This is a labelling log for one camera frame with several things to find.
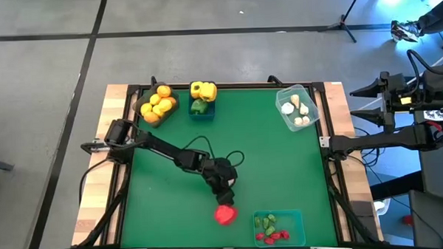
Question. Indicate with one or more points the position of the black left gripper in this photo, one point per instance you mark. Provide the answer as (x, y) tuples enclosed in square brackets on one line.
[(219, 174)]

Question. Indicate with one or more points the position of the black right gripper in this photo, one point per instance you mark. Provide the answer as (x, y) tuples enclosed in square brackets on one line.
[(401, 96)]

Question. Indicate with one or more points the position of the red bell pepper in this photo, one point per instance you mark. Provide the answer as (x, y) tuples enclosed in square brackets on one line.
[(225, 215)]

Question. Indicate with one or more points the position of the green leafy vegetable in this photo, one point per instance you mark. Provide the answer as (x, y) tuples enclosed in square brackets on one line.
[(265, 223)]

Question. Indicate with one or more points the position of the small red pepper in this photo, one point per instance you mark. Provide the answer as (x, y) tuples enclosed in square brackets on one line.
[(270, 241), (259, 236), (276, 235), (284, 234)]

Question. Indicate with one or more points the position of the small white garlic bulb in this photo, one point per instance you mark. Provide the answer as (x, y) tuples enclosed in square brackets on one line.
[(306, 119)]

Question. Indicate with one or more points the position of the green bell pepper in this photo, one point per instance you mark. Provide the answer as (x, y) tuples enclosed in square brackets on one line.
[(199, 107)]

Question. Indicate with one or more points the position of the orange fruit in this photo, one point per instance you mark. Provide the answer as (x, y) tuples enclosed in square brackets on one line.
[(173, 100), (152, 117)]

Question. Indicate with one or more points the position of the yellow lemon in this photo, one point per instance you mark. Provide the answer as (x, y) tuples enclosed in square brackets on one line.
[(158, 111), (163, 90), (165, 104), (155, 99), (146, 108)]

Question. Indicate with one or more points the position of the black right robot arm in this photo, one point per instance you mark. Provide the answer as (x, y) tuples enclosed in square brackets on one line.
[(410, 136)]

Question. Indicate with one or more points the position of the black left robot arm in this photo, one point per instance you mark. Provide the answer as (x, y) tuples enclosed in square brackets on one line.
[(163, 148)]

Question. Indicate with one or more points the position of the clear plastic bin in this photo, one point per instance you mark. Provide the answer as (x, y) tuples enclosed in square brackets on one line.
[(309, 95)]

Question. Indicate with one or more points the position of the printed tag paper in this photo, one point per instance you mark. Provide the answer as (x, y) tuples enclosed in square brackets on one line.
[(437, 114)]

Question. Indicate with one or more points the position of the teal translucent plastic bin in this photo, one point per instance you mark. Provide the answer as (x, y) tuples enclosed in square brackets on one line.
[(293, 225)]

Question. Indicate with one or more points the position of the wooden table board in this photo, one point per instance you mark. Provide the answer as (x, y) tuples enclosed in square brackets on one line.
[(351, 179), (105, 180)]

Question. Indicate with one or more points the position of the person's shoe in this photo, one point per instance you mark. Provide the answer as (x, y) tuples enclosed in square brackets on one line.
[(404, 31)]

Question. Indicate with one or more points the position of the black tripod stand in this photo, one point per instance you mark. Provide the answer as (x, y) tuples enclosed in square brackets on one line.
[(343, 24)]

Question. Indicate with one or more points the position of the blue plastic bin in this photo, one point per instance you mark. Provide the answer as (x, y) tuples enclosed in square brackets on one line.
[(202, 117)]

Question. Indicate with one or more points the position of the small white object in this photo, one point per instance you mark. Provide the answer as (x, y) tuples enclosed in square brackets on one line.
[(381, 206)]

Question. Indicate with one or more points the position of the black power box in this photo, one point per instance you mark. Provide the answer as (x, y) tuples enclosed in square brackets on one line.
[(363, 210)]

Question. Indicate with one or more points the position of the small red object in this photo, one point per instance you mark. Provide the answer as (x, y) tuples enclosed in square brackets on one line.
[(407, 219)]

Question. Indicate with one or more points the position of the smoky translucent plastic bin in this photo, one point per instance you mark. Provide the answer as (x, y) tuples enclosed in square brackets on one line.
[(137, 102)]

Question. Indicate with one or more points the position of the silver mount plate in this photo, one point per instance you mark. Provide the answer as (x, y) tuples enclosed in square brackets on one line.
[(324, 141)]

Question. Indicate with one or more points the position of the black table frame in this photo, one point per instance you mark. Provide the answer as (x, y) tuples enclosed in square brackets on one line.
[(242, 85)]

